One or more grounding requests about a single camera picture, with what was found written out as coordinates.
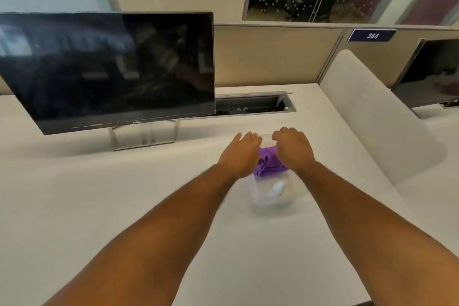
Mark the purple microfibre cloth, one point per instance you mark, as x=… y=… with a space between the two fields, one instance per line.
x=267 y=167

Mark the beige partition panel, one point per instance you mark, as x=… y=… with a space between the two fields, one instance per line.
x=272 y=54
x=380 y=62

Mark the white desk divider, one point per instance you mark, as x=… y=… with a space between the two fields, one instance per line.
x=376 y=112

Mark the blue number sign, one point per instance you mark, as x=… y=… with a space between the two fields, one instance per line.
x=372 y=35

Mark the person's right forearm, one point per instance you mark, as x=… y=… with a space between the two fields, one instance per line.
x=376 y=237

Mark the person's left forearm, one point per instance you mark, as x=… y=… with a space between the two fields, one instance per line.
x=143 y=244

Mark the small white spray bottle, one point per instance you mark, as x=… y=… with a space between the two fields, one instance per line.
x=278 y=187

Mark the black monitor with silver stand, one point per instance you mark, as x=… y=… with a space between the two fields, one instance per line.
x=89 y=65

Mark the person's left hand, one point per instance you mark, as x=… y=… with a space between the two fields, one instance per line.
x=238 y=157

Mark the person's right hand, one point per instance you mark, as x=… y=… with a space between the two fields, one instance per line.
x=294 y=149

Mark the clear plastic container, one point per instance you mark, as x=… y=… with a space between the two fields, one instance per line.
x=265 y=203

